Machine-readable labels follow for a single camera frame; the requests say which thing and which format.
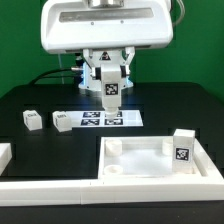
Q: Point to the white square table top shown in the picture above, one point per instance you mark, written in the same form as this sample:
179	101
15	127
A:
144	157

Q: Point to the white marker sheet with tags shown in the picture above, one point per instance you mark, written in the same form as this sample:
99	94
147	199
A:
124	118

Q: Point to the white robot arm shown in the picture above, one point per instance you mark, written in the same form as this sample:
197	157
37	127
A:
106	32

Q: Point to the white block at left edge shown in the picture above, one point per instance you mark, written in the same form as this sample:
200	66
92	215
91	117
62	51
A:
5	156

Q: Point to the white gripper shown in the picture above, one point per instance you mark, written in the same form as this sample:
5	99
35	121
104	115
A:
69	26

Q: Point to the white L-shaped obstacle fence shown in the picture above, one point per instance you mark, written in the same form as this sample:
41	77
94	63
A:
114	190

